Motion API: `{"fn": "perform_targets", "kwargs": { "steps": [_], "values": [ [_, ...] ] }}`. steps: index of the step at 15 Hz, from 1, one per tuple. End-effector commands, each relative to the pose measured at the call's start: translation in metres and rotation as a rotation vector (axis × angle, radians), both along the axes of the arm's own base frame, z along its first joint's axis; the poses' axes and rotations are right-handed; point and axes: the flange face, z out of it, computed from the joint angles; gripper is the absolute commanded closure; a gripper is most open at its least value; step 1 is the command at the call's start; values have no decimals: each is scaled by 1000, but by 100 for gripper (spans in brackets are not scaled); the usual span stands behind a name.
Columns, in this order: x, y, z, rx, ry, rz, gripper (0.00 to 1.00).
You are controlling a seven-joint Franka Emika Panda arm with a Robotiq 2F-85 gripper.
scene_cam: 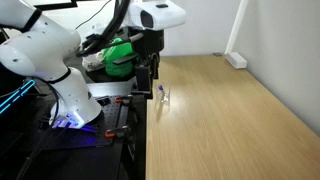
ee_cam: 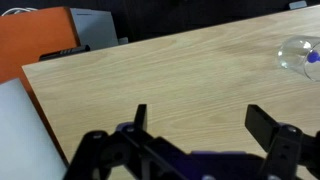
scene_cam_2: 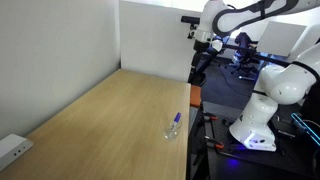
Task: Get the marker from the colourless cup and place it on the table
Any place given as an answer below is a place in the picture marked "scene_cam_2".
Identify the orange handled clamp far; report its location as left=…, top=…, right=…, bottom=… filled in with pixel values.
left=203, top=112, right=218, bottom=121

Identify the orange handled clamp near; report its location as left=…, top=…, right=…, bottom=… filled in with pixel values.
left=204, top=136, right=224, bottom=149

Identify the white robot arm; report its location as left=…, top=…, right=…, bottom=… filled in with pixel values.
left=195, top=0, right=320, bottom=152

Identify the white partition board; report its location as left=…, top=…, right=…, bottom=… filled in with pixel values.
left=119, top=1, right=200, bottom=82

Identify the black camera on stand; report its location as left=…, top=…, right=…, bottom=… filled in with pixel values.
left=181, top=16, right=200, bottom=39

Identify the black office chair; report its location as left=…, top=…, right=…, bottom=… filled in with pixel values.
left=231, top=32, right=258, bottom=81

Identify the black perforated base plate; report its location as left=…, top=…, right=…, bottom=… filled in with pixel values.
left=208, top=116, right=320, bottom=180

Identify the blue capped marker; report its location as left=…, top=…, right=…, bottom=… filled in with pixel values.
left=171, top=112, right=181, bottom=130

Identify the orange table edge block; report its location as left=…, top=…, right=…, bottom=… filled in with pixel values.
left=190, top=85, right=201, bottom=108

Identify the orange handled clamp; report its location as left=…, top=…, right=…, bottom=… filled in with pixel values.
left=204, top=136, right=224, bottom=149
left=203, top=112, right=218, bottom=121

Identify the cyan lit device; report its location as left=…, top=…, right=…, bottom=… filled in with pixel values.
left=291, top=113, right=320, bottom=146

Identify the white box on table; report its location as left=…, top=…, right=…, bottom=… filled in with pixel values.
left=0, top=134, right=34, bottom=171

